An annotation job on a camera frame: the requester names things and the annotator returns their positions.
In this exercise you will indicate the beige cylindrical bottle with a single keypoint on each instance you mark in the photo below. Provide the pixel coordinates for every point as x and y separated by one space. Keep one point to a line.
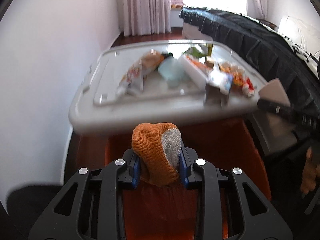
274 91

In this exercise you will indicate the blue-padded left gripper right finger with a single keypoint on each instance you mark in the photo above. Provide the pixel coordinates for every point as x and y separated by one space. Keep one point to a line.
229 200

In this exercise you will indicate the white headboard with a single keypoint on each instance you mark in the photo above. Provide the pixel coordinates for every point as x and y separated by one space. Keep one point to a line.
300 33

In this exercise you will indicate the orange snack bag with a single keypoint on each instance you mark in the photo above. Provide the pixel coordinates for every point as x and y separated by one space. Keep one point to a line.
132 81

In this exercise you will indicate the folded pink bedding stack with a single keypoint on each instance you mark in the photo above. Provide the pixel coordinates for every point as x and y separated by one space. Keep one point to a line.
176 4

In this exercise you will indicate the orange white sock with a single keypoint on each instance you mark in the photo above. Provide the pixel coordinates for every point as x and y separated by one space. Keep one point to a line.
158 146

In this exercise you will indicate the red white wrapper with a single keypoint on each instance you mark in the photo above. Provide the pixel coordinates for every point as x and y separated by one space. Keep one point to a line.
243 82

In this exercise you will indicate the grey plastic bin lid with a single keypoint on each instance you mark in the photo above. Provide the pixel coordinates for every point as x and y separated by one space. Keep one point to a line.
96 108

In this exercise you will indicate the green snack wrapper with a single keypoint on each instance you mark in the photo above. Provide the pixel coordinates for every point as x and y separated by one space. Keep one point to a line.
199 50

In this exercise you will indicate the orange white wet-wipe pack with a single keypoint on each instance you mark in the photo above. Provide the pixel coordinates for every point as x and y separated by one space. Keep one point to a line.
204 68

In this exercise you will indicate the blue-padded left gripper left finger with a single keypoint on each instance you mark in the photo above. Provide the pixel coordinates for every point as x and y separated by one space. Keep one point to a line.
90 204

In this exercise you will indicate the orange trash bag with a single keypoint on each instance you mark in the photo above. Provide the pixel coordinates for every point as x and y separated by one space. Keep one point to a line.
169 211

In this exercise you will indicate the black cloth ball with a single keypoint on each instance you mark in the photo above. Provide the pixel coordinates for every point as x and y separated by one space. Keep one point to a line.
166 55

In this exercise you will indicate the white pink curtain left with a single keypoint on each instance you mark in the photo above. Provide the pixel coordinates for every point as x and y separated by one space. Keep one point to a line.
144 17

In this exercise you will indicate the person right hand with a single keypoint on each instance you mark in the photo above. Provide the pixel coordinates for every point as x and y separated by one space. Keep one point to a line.
309 174

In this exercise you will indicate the small brown cardboard box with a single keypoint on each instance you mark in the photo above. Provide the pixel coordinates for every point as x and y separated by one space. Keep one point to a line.
209 62

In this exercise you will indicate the blue torn carton box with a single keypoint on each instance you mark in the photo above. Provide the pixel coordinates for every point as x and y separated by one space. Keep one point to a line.
218 87

